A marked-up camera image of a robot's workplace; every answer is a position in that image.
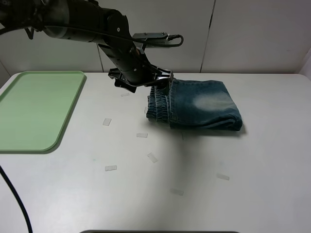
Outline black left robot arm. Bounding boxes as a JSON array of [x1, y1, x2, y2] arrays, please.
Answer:
[[0, 0, 173, 93]]

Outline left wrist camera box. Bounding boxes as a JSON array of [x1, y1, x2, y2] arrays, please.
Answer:
[[132, 32, 173, 48]]

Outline children's blue denim shorts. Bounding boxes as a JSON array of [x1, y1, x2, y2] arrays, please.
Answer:
[[146, 79, 243, 131]]

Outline light green plastic tray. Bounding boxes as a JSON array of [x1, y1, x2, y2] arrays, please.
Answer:
[[0, 71, 86, 152]]

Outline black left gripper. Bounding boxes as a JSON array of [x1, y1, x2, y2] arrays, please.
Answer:
[[99, 44, 173, 96]]

